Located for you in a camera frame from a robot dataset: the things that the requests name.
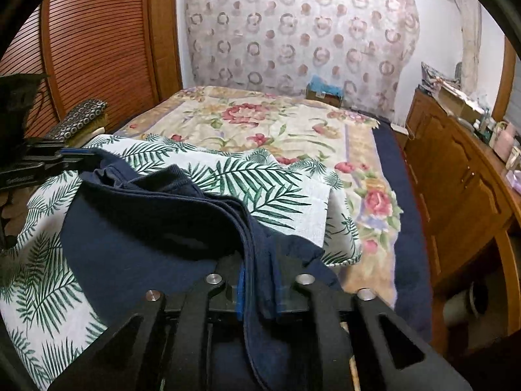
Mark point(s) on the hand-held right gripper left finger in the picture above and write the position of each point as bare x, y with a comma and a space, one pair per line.
241, 293

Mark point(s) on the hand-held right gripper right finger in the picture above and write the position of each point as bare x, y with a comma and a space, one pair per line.
293, 293

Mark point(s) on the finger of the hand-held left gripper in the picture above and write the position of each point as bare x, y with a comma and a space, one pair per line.
53, 163
73, 151

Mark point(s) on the navy printed t-shirt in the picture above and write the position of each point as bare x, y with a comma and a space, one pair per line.
142, 232

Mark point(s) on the dark circle-patterned pillow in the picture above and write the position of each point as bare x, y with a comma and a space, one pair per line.
81, 116

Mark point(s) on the wooden louvred wardrobe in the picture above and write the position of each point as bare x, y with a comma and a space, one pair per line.
101, 49

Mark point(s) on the palm-leaf print sheet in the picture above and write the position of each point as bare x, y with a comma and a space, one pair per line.
264, 187

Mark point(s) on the navy bed sheet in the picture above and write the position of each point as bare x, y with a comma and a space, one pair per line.
411, 232

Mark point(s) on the grey waste bin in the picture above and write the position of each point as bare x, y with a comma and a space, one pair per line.
460, 307

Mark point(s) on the floral blanket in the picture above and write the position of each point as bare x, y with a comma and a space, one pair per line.
252, 118

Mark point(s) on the wooden side cabinet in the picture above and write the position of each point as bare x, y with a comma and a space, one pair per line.
452, 179

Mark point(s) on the box with blue cloth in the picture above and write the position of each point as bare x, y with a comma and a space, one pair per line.
323, 87

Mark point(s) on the circle-print sheer curtain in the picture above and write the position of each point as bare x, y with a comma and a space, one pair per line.
285, 28

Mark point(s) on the pink tissue box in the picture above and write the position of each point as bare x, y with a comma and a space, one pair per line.
515, 179

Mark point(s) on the cardboard box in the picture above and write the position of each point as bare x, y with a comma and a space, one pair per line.
456, 102

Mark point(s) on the pink bottle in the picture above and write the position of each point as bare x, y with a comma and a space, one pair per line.
504, 140

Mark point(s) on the patterned fabric bag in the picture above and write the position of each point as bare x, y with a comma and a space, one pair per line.
437, 75

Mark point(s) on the beige tied-back curtain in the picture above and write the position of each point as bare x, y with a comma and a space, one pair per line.
470, 40

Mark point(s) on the wooden window frame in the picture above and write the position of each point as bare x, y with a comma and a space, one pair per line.
504, 81

